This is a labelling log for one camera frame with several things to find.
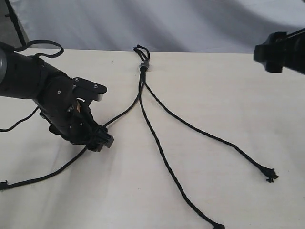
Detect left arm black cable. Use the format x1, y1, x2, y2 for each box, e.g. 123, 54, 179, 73
0, 39, 64, 132

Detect black stand pole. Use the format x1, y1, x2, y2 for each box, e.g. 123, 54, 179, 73
4, 0, 27, 46

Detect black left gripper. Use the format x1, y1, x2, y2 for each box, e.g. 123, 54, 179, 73
35, 75, 114, 152

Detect clear tape piece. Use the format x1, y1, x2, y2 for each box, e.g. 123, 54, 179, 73
139, 61, 150, 72

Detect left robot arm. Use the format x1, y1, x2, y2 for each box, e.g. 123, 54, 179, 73
0, 40, 114, 152

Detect grey backdrop cloth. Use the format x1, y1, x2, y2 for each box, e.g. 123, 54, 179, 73
11, 0, 305, 53

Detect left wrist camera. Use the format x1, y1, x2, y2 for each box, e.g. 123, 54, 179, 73
72, 77, 107, 102

